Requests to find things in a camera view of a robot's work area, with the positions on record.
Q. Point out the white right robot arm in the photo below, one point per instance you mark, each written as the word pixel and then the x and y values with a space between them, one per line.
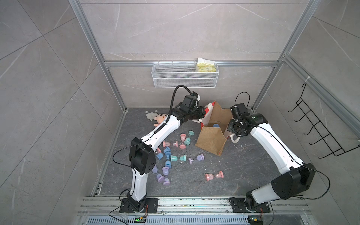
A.
pixel 295 176

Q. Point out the green hourglass near bag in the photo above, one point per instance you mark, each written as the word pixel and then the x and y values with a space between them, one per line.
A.
pixel 188 139

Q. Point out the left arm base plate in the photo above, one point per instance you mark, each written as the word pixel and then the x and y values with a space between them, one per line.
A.
pixel 129 205

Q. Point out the black wire hook rack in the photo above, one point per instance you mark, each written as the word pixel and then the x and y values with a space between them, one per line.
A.
pixel 319 128

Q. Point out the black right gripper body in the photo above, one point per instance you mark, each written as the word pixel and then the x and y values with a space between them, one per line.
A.
pixel 233 126

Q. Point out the blue hourglass in pile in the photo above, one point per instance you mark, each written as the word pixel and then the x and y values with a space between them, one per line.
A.
pixel 165 153

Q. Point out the white fluffy plush toy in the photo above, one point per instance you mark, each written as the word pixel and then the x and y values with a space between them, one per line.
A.
pixel 151 115

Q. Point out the pink hourglass lying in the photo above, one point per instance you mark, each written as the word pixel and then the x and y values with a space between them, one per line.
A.
pixel 168 144

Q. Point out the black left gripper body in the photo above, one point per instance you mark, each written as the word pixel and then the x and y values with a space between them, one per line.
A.
pixel 195 113

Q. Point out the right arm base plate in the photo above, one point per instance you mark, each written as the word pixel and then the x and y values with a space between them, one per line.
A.
pixel 244 205

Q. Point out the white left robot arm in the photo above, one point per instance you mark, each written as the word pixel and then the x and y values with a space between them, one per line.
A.
pixel 142 151

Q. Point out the purple hourglass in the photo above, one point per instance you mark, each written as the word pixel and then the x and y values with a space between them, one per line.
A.
pixel 197 158
pixel 166 182
pixel 161 174

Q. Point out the pink plush doll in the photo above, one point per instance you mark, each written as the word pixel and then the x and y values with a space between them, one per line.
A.
pixel 159 119

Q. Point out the yellow wipes packet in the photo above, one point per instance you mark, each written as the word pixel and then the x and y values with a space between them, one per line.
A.
pixel 205 66

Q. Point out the white wire wall basket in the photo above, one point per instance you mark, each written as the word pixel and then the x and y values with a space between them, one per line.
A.
pixel 170 75

